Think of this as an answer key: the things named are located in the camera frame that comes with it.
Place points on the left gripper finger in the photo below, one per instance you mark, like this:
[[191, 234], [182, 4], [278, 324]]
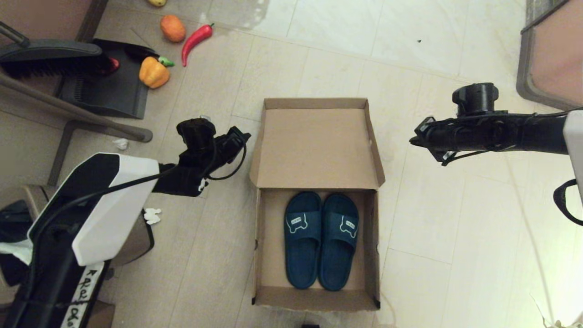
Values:
[[243, 143], [239, 133]]

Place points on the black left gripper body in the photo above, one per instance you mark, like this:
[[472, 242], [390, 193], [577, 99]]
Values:
[[221, 150]]

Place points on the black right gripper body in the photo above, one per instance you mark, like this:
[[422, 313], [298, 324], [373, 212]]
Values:
[[469, 134]]

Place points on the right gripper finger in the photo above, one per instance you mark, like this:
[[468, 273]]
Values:
[[444, 156], [424, 130]]

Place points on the brown cardboard shoe box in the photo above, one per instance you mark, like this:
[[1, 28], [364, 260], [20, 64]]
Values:
[[319, 146]]

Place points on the dark blue rubber slipper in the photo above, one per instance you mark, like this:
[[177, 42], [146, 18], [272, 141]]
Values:
[[339, 250], [300, 250]]

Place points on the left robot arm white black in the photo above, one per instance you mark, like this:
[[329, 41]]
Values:
[[109, 214]]

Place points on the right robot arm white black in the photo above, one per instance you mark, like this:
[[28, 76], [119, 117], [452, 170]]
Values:
[[537, 132]]

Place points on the white crumpled tissue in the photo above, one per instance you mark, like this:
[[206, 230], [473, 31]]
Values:
[[120, 143], [152, 216]]

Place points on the dark toy eggplant green stem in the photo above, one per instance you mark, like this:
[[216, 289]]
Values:
[[166, 62]]

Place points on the orange toy bell pepper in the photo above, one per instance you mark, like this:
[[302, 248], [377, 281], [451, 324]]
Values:
[[154, 73]]

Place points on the red toy chili pepper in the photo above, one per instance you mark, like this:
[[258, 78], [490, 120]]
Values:
[[195, 40]]

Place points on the black plastic dustpan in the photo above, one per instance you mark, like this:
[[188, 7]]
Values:
[[114, 93]]

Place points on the orange toy fruit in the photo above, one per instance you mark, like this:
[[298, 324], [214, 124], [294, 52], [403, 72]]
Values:
[[173, 29]]

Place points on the brown trash bin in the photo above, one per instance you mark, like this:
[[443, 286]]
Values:
[[132, 241]]

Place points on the small red toy fruit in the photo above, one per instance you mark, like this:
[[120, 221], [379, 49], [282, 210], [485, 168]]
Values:
[[114, 66]]

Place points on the yellow toy fruit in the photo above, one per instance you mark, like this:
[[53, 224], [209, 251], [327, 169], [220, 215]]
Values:
[[156, 2]]

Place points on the black broom brush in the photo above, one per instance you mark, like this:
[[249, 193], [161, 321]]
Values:
[[54, 57]]

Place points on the white handwritten tape label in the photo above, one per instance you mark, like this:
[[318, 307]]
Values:
[[84, 296]]

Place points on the plain brown cardboard carton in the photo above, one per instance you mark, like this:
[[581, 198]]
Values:
[[105, 316]]

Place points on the brown cabinet dark edge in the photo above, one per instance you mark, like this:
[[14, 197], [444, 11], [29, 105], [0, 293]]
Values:
[[45, 18]]

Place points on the black trash bag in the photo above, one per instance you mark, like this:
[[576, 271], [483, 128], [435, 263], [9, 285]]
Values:
[[13, 223]]

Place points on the white crumpled paper waste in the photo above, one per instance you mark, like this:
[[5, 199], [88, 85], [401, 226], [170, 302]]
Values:
[[16, 251]]

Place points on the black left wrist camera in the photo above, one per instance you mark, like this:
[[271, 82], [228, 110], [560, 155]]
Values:
[[196, 134]]

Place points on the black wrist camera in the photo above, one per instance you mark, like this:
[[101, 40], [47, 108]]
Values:
[[196, 134], [476, 98]]

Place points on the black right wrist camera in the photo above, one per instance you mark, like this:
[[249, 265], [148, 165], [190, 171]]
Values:
[[476, 98]]

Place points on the brown metal furniture frame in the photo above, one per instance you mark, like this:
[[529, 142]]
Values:
[[91, 117]]

